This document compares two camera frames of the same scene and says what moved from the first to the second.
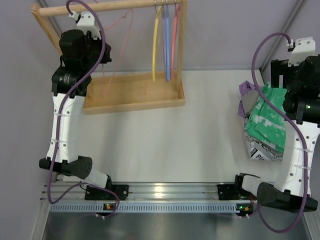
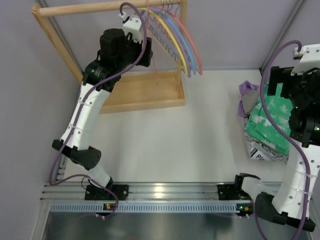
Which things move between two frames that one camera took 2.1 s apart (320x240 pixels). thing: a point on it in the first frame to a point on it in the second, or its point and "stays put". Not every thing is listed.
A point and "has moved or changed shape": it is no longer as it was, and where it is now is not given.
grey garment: x=249 y=100 stays put
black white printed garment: x=260 y=149 stays put
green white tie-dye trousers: x=264 y=122 stays put
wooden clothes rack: x=119 y=91 stays put
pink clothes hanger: x=125 y=16 has moved or changed shape
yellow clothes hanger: x=154 y=43 to x=180 y=47
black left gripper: x=100 y=53 to x=146 y=51
